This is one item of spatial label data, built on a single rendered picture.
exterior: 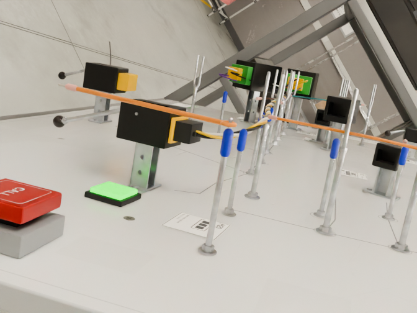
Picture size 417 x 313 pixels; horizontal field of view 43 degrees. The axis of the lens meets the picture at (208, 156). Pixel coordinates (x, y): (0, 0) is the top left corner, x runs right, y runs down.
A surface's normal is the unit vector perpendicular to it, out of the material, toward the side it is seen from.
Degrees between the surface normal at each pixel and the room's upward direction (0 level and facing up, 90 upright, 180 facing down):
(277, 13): 90
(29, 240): 40
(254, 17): 90
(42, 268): 50
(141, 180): 94
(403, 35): 90
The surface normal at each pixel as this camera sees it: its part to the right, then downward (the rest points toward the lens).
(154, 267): 0.17, -0.97
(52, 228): 0.95, 0.21
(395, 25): -0.25, 0.17
